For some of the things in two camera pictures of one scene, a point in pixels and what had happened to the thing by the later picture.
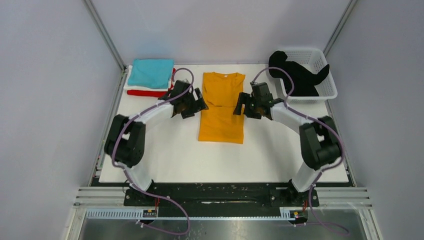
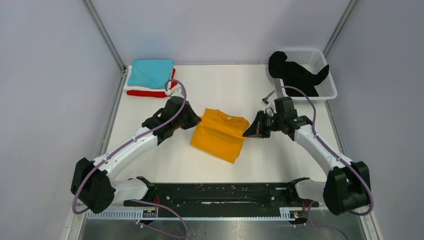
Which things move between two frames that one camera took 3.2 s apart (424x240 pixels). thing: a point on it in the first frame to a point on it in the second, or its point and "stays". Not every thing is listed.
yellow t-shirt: x=218 y=123 to x=220 y=134
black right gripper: x=243 y=99 to x=257 y=130
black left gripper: x=198 y=105 to x=194 y=120
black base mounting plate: x=221 y=195 stays
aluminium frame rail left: x=117 y=95 stays
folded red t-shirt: x=154 y=93 stays
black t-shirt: x=305 y=80 stays
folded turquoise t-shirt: x=154 y=73 stays
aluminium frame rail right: x=340 y=26 stays
